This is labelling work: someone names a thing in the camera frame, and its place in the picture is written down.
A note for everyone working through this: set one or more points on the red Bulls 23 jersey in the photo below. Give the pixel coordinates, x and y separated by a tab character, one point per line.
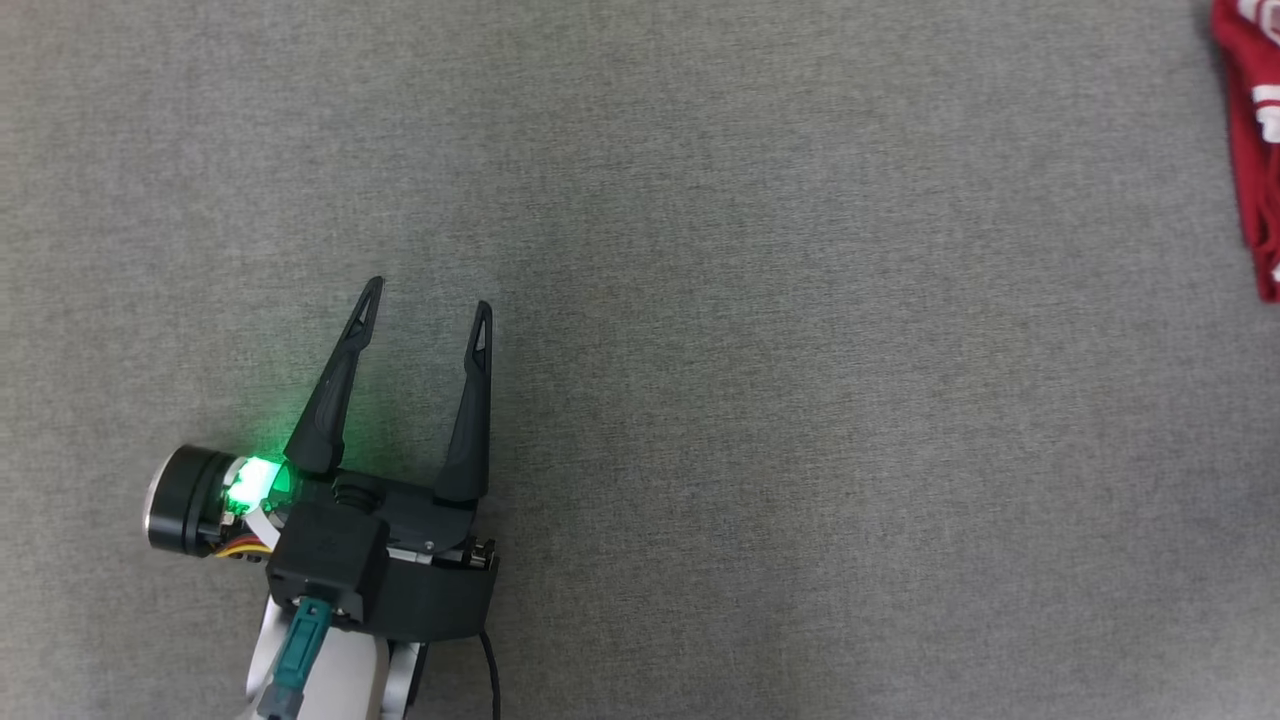
1255	160

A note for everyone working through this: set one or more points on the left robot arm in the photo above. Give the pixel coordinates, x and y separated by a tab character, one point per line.
340	680

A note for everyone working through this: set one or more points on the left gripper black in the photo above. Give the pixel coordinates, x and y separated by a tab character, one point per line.
440	580

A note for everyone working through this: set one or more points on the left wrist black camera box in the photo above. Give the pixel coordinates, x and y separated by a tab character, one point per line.
330	560

